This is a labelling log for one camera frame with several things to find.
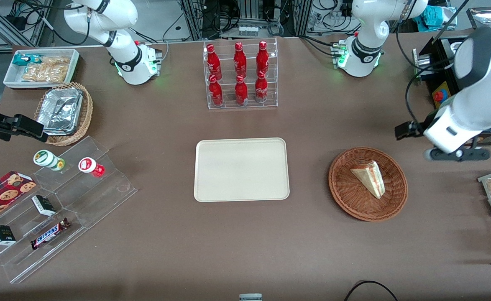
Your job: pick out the red cookie box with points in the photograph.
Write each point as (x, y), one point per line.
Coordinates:
(3, 194)

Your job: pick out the clear acrylic bottle rack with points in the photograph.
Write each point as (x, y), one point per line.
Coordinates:
(270, 100)

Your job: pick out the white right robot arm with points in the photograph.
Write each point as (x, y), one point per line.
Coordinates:
(103, 16)

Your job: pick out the aluminium foil tray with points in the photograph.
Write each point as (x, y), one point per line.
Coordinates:
(59, 110)

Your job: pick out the beige plastic tray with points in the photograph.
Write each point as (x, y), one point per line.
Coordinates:
(241, 169)

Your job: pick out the light wicker basket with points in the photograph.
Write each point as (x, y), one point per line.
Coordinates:
(86, 110)

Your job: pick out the red white yogurt cup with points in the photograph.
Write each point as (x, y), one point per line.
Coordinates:
(88, 165)

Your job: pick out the clear bag of chips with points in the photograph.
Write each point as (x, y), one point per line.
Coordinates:
(47, 72)

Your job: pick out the black food warmer appliance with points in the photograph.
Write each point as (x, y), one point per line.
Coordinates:
(442, 58)

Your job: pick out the teal snack packet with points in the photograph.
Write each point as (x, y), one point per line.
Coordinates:
(26, 59)

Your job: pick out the red cola bottle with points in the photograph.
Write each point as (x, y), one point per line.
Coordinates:
(216, 93)
(261, 90)
(213, 62)
(240, 60)
(241, 92)
(262, 58)

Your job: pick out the triangle sandwich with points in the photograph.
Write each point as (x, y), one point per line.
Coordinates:
(371, 177)

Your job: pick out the small black carton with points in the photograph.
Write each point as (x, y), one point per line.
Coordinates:
(1, 235)
(43, 205)

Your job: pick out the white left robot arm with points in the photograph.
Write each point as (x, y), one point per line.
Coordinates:
(366, 25)

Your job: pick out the brown wicker basket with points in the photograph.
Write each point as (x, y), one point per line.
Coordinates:
(350, 200)

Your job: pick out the clear acrylic stepped shelf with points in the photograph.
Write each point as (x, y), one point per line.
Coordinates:
(99, 196)

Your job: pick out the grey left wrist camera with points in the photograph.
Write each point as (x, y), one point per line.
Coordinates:
(459, 154)

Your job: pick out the snickers chocolate bar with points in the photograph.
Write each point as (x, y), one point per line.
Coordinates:
(49, 234)

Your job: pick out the green white yogurt cup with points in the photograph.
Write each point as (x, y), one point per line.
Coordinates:
(47, 159)

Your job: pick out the teal plastic bag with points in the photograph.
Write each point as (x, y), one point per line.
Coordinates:
(431, 19)

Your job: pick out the white plastic snack bin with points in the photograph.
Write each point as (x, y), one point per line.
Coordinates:
(13, 77)

